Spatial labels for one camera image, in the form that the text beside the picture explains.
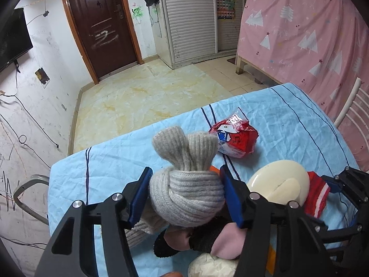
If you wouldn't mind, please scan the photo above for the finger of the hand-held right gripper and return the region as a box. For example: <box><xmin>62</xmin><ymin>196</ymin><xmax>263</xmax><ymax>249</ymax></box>
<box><xmin>321</xmin><ymin>167</ymin><xmax>369</xmax><ymax>210</ymax></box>
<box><xmin>315</xmin><ymin>225</ymin><xmax>363</xmax><ymax>262</ymax></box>

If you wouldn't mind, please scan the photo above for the white metal chair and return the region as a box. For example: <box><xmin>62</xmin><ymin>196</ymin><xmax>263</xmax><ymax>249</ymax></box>
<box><xmin>334</xmin><ymin>77</ymin><xmax>369</xmax><ymax>156</ymax></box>

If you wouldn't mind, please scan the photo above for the wooden bed frame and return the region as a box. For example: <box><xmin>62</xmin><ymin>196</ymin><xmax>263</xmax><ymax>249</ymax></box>
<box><xmin>235</xmin><ymin>55</ymin><xmax>277</xmax><ymax>85</ymax></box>

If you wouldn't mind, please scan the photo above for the white round plush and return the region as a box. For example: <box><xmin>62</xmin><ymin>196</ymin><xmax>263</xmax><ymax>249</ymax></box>
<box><xmin>187</xmin><ymin>252</ymin><xmax>240</xmax><ymax>277</ymax></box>

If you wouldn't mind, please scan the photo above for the dark brown wooden door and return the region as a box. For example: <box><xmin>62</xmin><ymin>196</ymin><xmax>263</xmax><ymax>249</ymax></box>
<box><xmin>59</xmin><ymin>0</ymin><xmax>143</xmax><ymax>85</ymax></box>

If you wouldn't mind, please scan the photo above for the pink tree print curtain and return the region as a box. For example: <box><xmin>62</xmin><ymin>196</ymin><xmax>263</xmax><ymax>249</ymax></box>
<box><xmin>238</xmin><ymin>0</ymin><xmax>369</xmax><ymax>171</ymax></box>

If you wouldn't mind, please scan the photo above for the black sock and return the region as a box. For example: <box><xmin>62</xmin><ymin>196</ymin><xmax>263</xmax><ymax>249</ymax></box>
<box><xmin>154</xmin><ymin>218</ymin><xmax>245</xmax><ymax>257</ymax></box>

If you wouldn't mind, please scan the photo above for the red striped sock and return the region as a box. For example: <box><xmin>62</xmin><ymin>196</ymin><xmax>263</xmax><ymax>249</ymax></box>
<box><xmin>303</xmin><ymin>171</ymin><xmax>331</xmax><ymax>218</ymax></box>

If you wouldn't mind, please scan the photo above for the pink cloth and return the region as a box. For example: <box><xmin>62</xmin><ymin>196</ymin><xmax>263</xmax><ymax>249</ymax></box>
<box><xmin>164</xmin><ymin>223</ymin><xmax>248</xmax><ymax>260</ymax></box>

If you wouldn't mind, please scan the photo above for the white louvred wardrobe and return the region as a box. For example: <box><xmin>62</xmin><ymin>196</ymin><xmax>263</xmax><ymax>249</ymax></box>
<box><xmin>154</xmin><ymin>0</ymin><xmax>250</xmax><ymax>70</ymax></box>

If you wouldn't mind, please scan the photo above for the black wall television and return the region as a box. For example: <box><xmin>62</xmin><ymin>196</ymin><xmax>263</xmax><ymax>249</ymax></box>
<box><xmin>0</xmin><ymin>7</ymin><xmax>33</xmax><ymax>72</ymax></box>

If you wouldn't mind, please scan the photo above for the light blue striped sheet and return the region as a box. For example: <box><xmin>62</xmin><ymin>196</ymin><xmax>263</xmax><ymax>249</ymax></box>
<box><xmin>48</xmin><ymin>82</ymin><xmax>361</xmax><ymax>277</ymax></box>

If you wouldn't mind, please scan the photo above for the open wall junction box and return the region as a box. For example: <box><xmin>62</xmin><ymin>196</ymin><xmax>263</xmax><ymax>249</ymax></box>
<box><xmin>35</xmin><ymin>68</ymin><xmax>49</xmax><ymax>85</ymax></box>

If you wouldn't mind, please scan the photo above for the grey metal chair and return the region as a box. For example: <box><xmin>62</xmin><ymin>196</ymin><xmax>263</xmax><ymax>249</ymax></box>
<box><xmin>13</xmin><ymin>174</ymin><xmax>50</xmax><ymax>226</ymax></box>

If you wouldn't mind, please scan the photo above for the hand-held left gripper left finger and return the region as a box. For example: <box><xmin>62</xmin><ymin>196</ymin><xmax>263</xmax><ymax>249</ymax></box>
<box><xmin>35</xmin><ymin>167</ymin><xmax>153</xmax><ymax>277</ymax></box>

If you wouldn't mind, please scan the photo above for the red snack wrapper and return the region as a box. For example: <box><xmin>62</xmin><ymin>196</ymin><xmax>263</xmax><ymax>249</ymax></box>
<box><xmin>208</xmin><ymin>107</ymin><xmax>259</xmax><ymax>159</ymax></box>

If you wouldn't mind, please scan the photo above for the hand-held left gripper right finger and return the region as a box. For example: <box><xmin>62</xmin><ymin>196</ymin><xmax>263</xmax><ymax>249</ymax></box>
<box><xmin>220</xmin><ymin>165</ymin><xmax>341</xmax><ymax>277</ymax></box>

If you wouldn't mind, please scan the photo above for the grey knitted sock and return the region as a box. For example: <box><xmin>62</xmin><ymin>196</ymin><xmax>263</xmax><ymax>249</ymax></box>
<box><xmin>125</xmin><ymin>126</ymin><xmax>226</xmax><ymax>249</ymax></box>

